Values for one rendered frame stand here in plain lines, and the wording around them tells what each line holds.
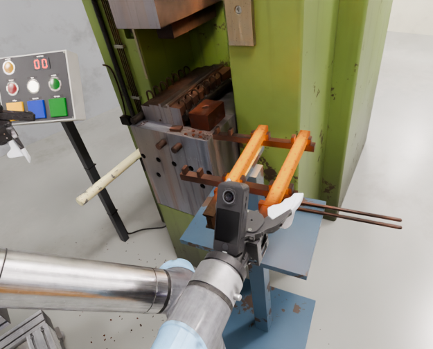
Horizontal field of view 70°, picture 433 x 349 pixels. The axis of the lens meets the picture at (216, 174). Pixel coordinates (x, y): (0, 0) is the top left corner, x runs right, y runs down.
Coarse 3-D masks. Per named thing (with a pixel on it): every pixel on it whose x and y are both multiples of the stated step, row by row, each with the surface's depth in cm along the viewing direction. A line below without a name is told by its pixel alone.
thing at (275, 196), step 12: (300, 132) 87; (300, 144) 83; (288, 156) 79; (300, 156) 81; (288, 168) 75; (276, 180) 72; (288, 180) 73; (276, 192) 69; (264, 204) 66; (264, 216) 64
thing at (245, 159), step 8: (264, 128) 92; (256, 136) 89; (264, 136) 91; (248, 144) 86; (256, 144) 85; (248, 152) 83; (256, 152) 86; (240, 160) 81; (248, 160) 80; (232, 168) 78; (240, 168) 78; (232, 176) 76; (240, 176) 76; (216, 192) 71; (216, 200) 68; (208, 208) 67; (208, 216) 65; (208, 224) 67
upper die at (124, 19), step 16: (112, 0) 100; (128, 0) 97; (144, 0) 94; (160, 0) 94; (176, 0) 100; (192, 0) 107; (208, 0) 114; (128, 16) 101; (144, 16) 97; (160, 16) 96; (176, 16) 102
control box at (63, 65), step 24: (0, 72) 129; (24, 72) 128; (48, 72) 126; (72, 72) 127; (0, 96) 131; (24, 96) 129; (48, 96) 128; (72, 96) 126; (48, 120) 130; (72, 120) 134
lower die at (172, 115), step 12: (192, 72) 146; (228, 72) 138; (180, 84) 133; (204, 84) 129; (156, 96) 129; (168, 96) 122; (180, 96) 121; (144, 108) 124; (156, 108) 121; (168, 108) 117; (180, 108) 115; (156, 120) 125; (168, 120) 121; (180, 120) 118
